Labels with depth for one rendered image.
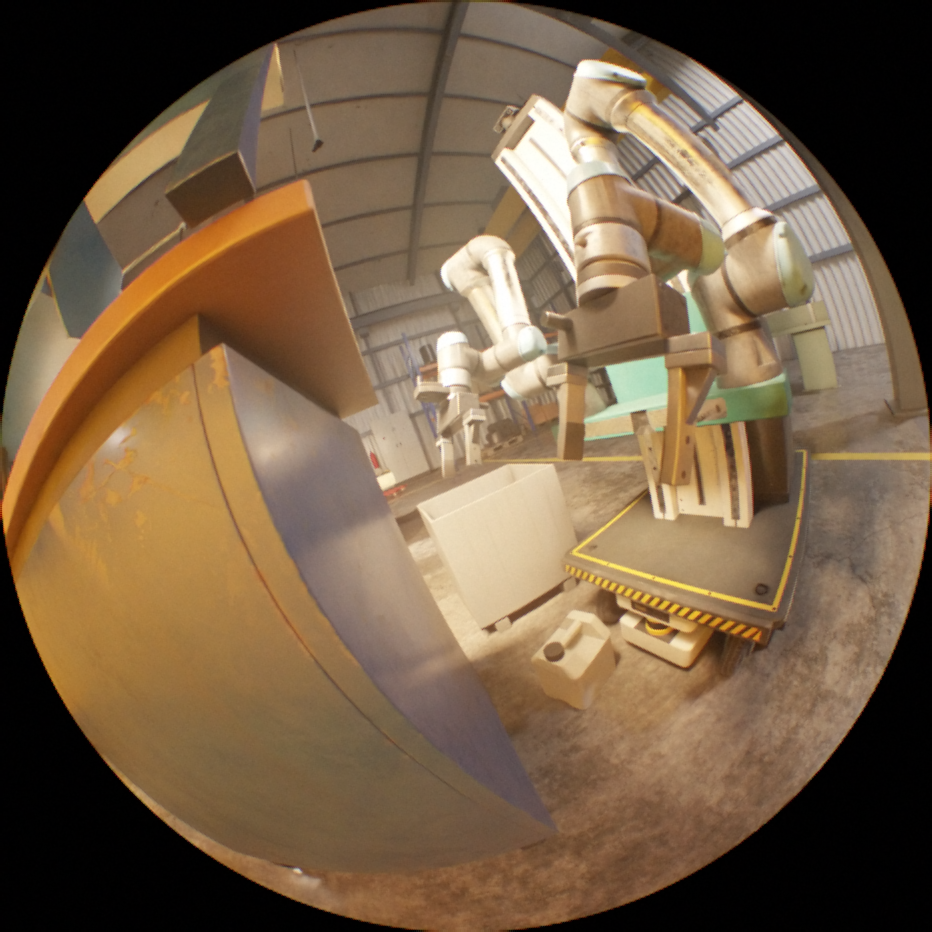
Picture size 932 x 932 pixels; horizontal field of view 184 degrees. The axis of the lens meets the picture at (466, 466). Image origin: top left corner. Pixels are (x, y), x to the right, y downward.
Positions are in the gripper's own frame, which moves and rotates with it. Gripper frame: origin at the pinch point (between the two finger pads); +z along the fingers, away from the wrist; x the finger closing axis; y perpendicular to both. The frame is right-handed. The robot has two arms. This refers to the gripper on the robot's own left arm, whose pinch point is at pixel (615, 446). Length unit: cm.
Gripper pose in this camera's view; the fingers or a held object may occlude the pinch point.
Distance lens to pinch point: 26.5
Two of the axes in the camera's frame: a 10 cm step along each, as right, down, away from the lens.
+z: -0.5, 9.9, 1.4
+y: -9.6, -0.1, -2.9
